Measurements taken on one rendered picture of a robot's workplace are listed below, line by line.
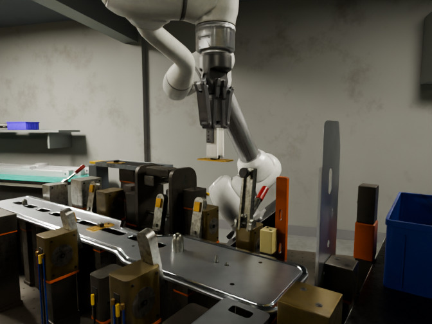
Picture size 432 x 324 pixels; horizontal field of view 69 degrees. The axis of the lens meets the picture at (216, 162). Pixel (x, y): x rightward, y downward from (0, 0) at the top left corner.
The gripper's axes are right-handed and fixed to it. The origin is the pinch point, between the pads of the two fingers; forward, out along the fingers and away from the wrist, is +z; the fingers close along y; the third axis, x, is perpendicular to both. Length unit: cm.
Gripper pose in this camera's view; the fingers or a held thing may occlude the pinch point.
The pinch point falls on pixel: (215, 143)
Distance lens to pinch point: 74.1
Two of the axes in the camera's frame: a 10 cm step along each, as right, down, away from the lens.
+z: 0.0, 9.9, 1.2
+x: 8.2, 0.7, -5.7
